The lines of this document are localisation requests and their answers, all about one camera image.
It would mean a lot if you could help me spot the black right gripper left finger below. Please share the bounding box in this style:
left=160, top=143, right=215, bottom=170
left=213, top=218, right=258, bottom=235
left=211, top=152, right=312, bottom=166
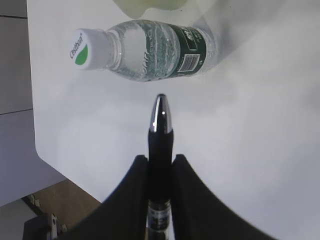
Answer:
left=59, top=155, right=148, bottom=240

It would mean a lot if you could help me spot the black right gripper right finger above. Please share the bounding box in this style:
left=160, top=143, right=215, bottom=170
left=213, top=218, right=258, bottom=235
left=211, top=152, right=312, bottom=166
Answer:
left=171, top=154, right=272, bottom=240

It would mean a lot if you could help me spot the green ruffled glass plate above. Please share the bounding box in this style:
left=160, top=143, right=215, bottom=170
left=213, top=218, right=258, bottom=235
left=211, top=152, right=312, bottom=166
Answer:
left=113, top=0, right=187, bottom=19

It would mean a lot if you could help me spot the black pen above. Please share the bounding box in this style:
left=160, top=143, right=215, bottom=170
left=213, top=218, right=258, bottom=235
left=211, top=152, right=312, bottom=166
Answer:
left=147, top=93, right=174, bottom=240

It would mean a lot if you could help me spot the clear plastic water bottle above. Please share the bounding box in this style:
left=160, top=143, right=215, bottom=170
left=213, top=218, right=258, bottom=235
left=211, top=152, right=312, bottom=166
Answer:
left=67, top=19, right=219, bottom=82

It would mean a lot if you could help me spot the black table leg bracket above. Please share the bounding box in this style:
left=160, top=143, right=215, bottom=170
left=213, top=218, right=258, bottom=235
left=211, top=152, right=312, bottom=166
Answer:
left=21, top=193, right=68, bottom=240

